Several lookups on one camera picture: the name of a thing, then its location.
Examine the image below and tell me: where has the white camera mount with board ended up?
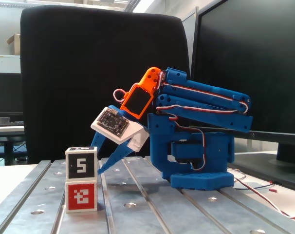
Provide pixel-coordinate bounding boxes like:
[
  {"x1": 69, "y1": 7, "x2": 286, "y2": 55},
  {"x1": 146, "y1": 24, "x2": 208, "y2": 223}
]
[{"x1": 90, "y1": 106, "x2": 150, "y2": 151}]

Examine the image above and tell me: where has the brown cardboard box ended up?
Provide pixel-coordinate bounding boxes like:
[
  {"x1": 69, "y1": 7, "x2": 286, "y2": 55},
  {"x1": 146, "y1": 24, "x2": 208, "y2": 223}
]
[{"x1": 6, "y1": 33, "x2": 21, "y2": 56}]

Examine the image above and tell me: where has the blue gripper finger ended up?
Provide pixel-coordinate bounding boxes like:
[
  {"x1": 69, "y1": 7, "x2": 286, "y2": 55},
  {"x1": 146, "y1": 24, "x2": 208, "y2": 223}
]
[{"x1": 97, "y1": 143, "x2": 136, "y2": 175}]

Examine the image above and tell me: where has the red cube with white pattern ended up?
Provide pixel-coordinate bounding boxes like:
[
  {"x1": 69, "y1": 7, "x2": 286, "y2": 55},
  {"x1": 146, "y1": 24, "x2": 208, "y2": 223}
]
[{"x1": 64, "y1": 179, "x2": 98, "y2": 214}]

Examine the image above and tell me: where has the red white arm servo cable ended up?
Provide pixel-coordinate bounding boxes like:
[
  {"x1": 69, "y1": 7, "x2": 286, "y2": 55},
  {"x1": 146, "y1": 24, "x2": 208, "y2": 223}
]
[{"x1": 156, "y1": 70, "x2": 250, "y2": 171}]

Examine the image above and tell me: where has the black office chair backrest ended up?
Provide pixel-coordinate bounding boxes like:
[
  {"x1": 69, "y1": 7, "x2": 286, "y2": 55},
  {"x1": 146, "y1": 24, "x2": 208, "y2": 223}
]
[{"x1": 20, "y1": 4, "x2": 191, "y2": 164}]

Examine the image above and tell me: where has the ceiling light fixture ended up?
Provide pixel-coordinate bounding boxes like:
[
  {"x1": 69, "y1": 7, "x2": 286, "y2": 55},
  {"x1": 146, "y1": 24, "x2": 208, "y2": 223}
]
[{"x1": 124, "y1": 0, "x2": 141, "y2": 12}]

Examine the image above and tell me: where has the red white twisted cable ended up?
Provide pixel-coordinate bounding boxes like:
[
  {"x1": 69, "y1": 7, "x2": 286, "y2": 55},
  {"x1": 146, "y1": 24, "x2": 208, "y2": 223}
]
[{"x1": 234, "y1": 176, "x2": 295, "y2": 220}]

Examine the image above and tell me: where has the white cabinet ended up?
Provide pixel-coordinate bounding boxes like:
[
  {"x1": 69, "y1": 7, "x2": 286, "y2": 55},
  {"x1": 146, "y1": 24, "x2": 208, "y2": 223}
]
[{"x1": 0, "y1": 55, "x2": 21, "y2": 73}]

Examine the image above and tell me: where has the white background desk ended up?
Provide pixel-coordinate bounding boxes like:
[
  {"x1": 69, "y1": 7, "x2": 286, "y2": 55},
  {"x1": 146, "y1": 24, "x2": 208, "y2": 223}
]
[{"x1": 0, "y1": 124, "x2": 26, "y2": 166}]

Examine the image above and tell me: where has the black cube with number five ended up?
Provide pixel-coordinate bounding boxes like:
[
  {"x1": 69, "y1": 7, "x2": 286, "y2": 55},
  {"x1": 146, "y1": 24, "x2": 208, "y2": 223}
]
[{"x1": 65, "y1": 146, "x2": 99, "y2": 181}]

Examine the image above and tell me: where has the aluminium slotted base plate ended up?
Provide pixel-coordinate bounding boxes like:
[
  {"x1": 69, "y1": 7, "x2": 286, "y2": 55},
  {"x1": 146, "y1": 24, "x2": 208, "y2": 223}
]
[{"x1": 0, "y1": 156, "x2": 295, "y2": 234}]

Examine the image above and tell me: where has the small black background monitor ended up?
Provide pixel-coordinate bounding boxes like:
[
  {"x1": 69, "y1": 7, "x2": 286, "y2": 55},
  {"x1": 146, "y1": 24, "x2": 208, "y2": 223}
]
[{"x1": 0, "y1": 72, "x2": 23, "y2": 115}]

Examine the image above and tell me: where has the black Dell monitor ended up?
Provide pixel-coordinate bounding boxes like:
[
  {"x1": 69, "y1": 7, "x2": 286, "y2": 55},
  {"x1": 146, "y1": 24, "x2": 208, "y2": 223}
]
[{"x1": 190, "y1": 0, "x2": 295, "y2": 192}]

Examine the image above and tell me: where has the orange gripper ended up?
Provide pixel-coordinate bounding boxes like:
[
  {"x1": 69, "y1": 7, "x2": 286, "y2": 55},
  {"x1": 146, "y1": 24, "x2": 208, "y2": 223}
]
[{"x1": 90, "y1": 67, "x2": 161, "y2": 151}]

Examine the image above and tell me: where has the red white wrist servo cable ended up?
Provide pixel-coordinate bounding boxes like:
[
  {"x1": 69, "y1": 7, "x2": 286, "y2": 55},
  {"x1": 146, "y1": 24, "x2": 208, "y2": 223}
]
[{"x1": 112, "y1": 88, "x2": 128, "y2": 103}]

